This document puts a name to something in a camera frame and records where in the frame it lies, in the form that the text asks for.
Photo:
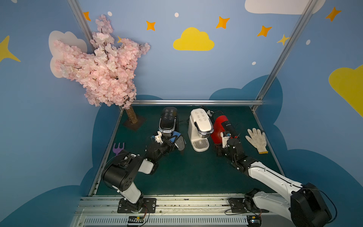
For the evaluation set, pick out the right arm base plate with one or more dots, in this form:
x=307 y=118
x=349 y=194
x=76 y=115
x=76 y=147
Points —
x=244 y=205

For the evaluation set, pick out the pink cherry blossom tree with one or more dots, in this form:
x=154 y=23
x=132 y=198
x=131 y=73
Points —
x=108 y=73

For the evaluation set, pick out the aluminium frame rail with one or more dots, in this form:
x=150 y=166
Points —
x=154 y=102

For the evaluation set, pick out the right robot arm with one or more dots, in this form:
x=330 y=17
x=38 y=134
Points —
x=302 y=204

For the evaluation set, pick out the blue microfibre cloth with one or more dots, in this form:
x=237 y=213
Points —
x=175 y=136

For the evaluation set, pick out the black coffee machine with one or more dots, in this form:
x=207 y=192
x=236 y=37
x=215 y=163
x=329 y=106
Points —
x=169 y=123

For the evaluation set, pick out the purple toy garden fork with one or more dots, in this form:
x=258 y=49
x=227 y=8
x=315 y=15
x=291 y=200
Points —
x=117 y=149

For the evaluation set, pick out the white coffee machine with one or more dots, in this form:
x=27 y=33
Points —
x=200 y=128

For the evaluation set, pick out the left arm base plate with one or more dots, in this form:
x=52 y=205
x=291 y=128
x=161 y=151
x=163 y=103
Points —
x=142 y=205

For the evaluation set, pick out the red coffee machine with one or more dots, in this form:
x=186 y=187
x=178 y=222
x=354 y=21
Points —
x=222 y=124

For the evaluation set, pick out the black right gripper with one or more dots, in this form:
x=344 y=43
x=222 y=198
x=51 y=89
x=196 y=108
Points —
x=228 y=140

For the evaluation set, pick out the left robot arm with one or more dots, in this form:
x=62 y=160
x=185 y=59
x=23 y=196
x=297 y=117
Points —
x=120 y=173

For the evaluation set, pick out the white knit work glove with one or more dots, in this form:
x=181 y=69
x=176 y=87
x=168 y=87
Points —
x=257 y=139

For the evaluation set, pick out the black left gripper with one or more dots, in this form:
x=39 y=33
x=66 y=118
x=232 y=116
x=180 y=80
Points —
x=168 y=143

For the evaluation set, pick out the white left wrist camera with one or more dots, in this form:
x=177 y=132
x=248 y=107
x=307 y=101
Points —
x=159 y=137

